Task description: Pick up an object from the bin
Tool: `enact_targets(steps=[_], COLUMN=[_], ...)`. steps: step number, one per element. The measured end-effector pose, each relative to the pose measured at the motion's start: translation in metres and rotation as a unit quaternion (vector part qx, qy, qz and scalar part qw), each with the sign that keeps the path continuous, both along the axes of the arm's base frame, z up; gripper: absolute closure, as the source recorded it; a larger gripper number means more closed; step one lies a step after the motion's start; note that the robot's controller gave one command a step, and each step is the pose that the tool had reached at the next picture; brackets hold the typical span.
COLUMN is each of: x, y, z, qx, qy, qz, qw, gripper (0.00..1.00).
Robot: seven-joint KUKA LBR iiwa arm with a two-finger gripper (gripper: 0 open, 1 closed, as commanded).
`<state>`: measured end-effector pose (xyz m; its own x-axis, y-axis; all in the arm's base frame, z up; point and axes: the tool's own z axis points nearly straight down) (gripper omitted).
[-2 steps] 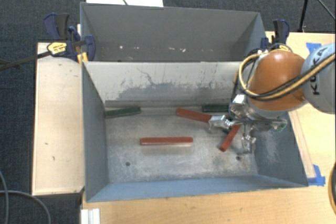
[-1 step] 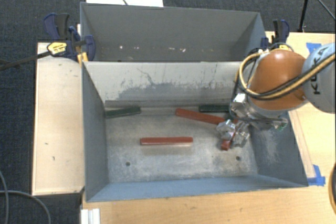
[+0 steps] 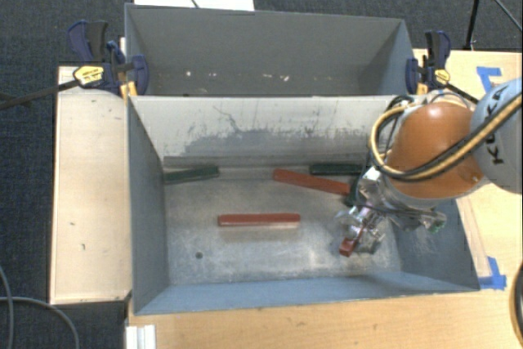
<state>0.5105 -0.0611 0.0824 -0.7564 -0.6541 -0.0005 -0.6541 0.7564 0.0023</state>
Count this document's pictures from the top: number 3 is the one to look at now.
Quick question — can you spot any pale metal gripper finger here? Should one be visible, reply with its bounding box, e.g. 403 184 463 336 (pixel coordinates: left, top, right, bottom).
358 217 387 255
334 208 365 235

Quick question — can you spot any short red-brown block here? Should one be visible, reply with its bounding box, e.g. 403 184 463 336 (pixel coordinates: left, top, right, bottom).
338 224 368 257

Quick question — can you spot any dark green flat block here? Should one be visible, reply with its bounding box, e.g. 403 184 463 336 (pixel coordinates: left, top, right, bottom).
163 163 221 186
308 163 364 177

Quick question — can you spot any grey metal bin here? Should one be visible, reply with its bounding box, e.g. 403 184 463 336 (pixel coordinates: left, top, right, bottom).
123 2 481 317

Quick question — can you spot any pale wood board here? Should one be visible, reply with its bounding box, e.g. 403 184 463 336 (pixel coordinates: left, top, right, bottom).
49 65 134 306

